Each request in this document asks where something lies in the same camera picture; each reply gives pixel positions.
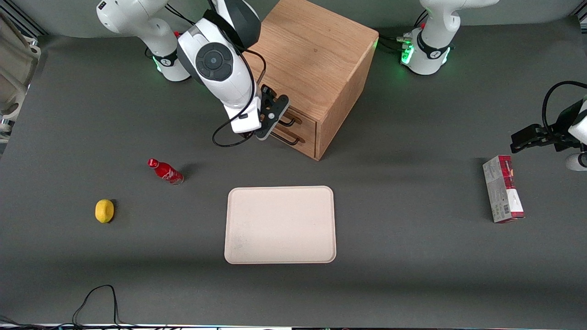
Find beige machine part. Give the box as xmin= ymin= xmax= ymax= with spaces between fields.
xmin=0 ymin=10 xmax=42 ymax=143

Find yellow lemon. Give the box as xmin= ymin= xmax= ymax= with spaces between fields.
xmin=95 ymin=199 xmax=115 ymax=224

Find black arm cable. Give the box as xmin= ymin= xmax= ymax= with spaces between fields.
xmin=542 ymin=81 xmax=587 ymax=134
xmin=212 ymin=46 xmax=267 ymax=148

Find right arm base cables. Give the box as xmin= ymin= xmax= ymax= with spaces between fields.
xmin=164 ymin=4 xmax=197 ymax=27

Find red plaid cardboard box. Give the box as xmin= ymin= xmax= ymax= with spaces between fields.
xmin=482 ymin=155 xmax=526 ymax=224

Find black looped table cable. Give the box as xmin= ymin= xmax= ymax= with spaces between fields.
xmin=72 ymin=284 xmax=122 ymax=328

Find red soda bottle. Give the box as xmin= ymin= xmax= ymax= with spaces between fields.
xmin=147 ymin=158 xmax=184 ymax=186

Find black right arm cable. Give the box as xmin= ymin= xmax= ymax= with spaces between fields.
xmin=212 ymin=46 xmax=267 ymax=148

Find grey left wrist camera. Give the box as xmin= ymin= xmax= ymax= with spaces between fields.
xmin=565 ymin=153 xmax=587 ymax=171

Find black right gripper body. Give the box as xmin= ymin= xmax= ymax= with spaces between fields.
xmin=260 ymin=85 xmax=284 ymax=127

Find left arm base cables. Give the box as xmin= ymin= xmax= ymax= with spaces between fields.
xmin=378 ymin=34 xmax=414 ymax=54

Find beige rectangular tray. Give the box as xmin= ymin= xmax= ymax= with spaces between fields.
xmin=224 ymin=186 xmax=337 ymax=264

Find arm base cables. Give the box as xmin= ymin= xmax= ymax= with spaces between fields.
xmin=378 ymin=34 xmax=414 ymax=54
xmin=164 ymin=4 xmax=197 ymax=27

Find wooden drawer with long handle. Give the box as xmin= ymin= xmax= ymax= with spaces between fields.
xmin=261 ymin=99 xmax=317 ymax=141

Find wooden drawer with black handle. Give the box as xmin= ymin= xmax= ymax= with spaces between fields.
xmin=268 ymin=128 xmax=317 ymax=160

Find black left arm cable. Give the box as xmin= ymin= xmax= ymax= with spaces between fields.
xmin=542 ymin=81 xmax=587 ymax=134

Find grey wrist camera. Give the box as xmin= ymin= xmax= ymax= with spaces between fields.
xmin=565 ymin=153 xmax=587 ymax=171
xmin=225 ymin=92 xmax=262 ymax=135

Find wooden drawer cabinet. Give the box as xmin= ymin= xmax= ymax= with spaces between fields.
xmin=245 ymin=0 xmax=379 ymax=161

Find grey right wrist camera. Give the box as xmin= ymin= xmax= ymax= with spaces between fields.
xmin=225 ymin=92 xmax=262 ymax=135

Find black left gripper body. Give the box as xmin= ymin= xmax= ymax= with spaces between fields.
xmin=541 ymin=102 xmax=586 ymax=153

